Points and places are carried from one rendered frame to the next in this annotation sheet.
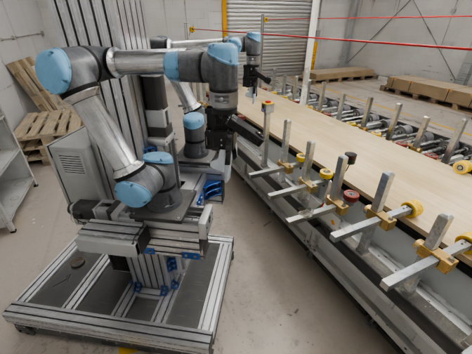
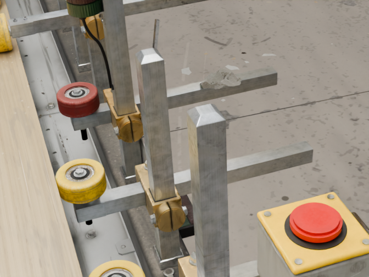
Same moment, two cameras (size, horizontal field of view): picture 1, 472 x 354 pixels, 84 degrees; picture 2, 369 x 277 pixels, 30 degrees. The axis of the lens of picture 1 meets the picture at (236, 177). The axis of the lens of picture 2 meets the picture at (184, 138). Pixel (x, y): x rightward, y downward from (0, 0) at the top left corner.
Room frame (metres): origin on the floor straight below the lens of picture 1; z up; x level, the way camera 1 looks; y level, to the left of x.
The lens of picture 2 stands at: (2.27, -0.27, 1.59)
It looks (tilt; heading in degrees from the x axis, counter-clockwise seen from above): 36 degrees down; 189
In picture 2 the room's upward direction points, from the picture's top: 4 degrees counter-clockwise
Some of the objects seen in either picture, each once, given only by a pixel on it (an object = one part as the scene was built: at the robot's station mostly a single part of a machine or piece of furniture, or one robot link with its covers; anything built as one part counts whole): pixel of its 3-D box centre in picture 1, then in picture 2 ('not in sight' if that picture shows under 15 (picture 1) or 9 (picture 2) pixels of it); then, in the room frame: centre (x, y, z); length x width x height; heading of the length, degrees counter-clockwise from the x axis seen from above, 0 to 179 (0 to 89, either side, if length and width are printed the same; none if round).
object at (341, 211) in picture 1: (336, 204); (122, 114); (1.16, -0.56, 0.85); 0.14 x 0.06 x 0.05; 24
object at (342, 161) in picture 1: (334, 194); (123, 97); (1.18, -0.54, 0.90); 0.04 x 0.04 x 0.48; 24
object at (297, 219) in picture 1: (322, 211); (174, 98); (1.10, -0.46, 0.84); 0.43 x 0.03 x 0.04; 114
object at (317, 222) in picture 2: not in sight; (315, 225); (1.87, -0.23, 1.22); 0.04 x 0.04 x 0.02
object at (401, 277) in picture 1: (431, 261); not in sight; (0.67, -0.73, 0.95); 0.50 x 0.04 x 0.04; 114
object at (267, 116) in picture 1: (265, 140); not in sight; (1.87, -0.23, 0.93); 0.05 x 0.05 x 0.45; 24
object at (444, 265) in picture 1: (433, 255); not in sight; (0.70, -0.76, 0.95); 0.14 x 0.06 x 0.05; 24
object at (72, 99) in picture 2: (349, 201); (80, 115); (1.18, -0.63, 0.85); 0.08 x 0.08 x 0.11
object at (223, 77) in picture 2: (307, 211); (219, 75); (1.06, -0.37, 0.87); 0.09 x 0.07 x 0.02; 114
